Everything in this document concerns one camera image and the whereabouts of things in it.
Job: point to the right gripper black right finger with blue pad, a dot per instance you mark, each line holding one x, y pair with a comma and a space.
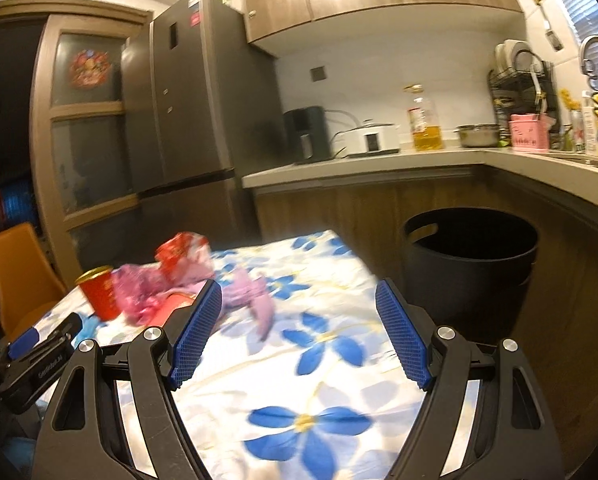
440, 367

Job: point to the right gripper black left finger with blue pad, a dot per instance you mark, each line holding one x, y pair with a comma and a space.
161, 364

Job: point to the red white printed plastic bag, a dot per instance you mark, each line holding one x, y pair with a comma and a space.
185, 258

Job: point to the black trash bin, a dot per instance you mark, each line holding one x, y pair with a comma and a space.
470, 268

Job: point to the chrome kitchen faucet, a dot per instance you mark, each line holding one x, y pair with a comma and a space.
594, 57

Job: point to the hanging kitchen spatula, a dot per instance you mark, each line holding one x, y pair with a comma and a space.
549, 32

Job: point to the blue gloved hand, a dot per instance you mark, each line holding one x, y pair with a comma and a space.
20, 452

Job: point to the orange chair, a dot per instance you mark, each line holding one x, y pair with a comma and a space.
29, 288

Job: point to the blue rubber glove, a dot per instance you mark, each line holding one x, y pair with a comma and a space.
89, 329

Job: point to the pink plastic bag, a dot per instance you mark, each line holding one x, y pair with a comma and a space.
140, 290

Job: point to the red paper cup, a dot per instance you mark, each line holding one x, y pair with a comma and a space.
97, 287

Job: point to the white blue floral tablecloth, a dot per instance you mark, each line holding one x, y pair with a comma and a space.
324, 395

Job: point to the wooden lower counter cabinet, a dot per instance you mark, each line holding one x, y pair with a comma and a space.
558, 323

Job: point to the wooden framed glass door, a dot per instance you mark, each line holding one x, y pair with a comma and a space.
81, 172

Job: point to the black air fryer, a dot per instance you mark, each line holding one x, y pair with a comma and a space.
307, 135

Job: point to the dark grey refrigerator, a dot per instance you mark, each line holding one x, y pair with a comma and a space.
202, 111

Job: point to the steel pot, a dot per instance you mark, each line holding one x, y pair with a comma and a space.
478, 136

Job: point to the white rice cooker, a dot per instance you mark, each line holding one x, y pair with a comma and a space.
370, 139

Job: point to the cooking oil bottle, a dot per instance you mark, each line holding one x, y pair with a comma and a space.
424, 122

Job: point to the pink utensil holder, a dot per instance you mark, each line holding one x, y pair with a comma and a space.
528, 133

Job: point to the red round door decoration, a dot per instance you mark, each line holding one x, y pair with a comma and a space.
90, 69

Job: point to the white bottle by sink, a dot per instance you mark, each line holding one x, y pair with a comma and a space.
590, 124

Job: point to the black dish rack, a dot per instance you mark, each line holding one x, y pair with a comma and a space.
522, 83

